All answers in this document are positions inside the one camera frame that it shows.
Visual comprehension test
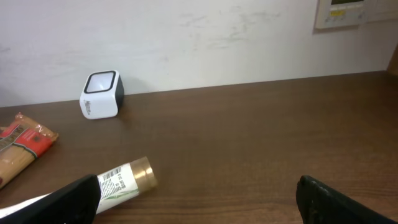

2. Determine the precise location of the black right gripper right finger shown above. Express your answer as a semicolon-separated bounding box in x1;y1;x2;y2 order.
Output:
296;175;397;224

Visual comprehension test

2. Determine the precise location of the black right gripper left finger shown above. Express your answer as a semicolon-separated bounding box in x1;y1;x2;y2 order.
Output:
1;174;101;224

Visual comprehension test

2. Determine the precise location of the white tube with gold cap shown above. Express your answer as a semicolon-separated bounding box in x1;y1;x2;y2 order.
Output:
1;157;157;218

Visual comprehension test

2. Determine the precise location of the orange spaghetti packet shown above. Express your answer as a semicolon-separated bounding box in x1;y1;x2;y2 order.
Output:
1;113;58;187

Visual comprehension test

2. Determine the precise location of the beige wall control panel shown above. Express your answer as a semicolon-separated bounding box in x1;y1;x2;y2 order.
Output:
315;0;397;29

